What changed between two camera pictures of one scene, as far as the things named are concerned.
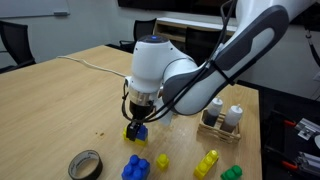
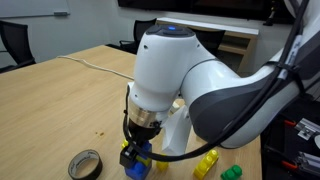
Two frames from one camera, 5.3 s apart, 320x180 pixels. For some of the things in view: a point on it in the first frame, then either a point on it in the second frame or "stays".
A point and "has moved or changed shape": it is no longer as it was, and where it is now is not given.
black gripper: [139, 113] → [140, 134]
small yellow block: [163, 162] stays
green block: [233, 173] stays
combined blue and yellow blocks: [142, 135] has moved or changed shape
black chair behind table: [140, 29] stays
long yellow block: [206, 163] stays
